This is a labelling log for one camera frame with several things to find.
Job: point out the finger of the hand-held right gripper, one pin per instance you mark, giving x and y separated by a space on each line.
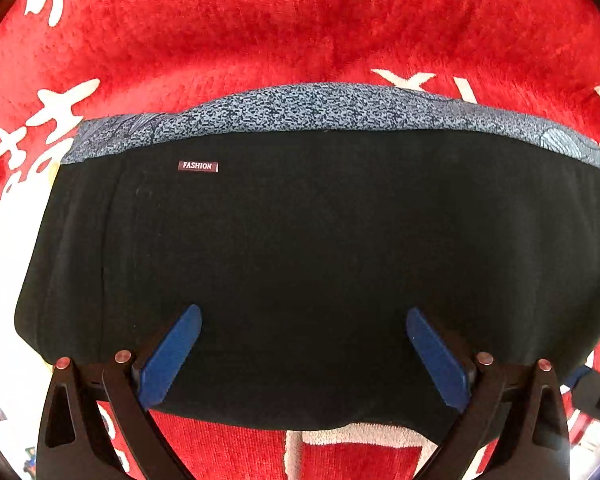
592 395

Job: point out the red printed blanket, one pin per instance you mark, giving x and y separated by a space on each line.
280 35

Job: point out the black pants with grey waistband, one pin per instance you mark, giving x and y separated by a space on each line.
305 235

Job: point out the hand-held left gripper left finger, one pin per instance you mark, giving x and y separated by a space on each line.
167 360

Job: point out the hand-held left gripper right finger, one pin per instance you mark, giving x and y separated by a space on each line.
437 360

